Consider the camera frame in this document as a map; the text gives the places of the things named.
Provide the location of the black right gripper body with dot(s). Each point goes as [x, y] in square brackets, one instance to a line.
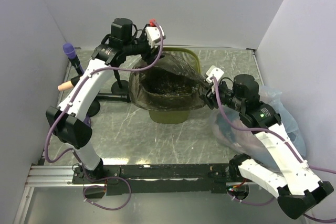
[224, 94]

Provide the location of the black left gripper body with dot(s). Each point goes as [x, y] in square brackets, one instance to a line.
[140, 46]

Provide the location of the translucent bag with clothes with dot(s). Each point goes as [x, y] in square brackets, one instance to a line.
[246, 142]

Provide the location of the grey translucent trash bag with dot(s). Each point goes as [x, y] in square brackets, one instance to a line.
[171, 85]

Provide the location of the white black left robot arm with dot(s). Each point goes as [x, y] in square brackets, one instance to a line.
[67, 120]

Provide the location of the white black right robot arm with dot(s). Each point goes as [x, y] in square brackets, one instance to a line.
[296, 187]

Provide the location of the olive green mesh trash bin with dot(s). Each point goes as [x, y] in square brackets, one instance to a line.
[177, 117]

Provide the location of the purple microphone on stand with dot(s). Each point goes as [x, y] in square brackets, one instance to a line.
[70, 52]

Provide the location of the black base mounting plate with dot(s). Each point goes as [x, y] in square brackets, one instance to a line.
[163, 178]

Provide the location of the purple box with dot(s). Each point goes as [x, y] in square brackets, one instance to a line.
[88, 121]

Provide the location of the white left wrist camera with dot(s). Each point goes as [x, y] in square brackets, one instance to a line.
[154, 33]

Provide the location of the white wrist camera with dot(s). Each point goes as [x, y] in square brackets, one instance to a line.
[154, 33]
[215, 72]

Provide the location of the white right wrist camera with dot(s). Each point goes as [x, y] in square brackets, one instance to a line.
[215, 72]

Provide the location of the aluminium rail frame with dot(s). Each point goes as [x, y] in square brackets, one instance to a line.
[50, 197]

